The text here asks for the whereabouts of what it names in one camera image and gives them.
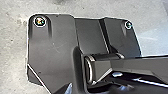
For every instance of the shiny base screw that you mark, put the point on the shiny base screw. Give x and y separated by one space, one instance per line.
40 21
128 24

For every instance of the grey robot torso link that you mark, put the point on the grey robot torso link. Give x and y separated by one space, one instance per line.
133 66

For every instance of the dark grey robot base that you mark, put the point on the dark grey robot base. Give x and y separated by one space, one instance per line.
56 53

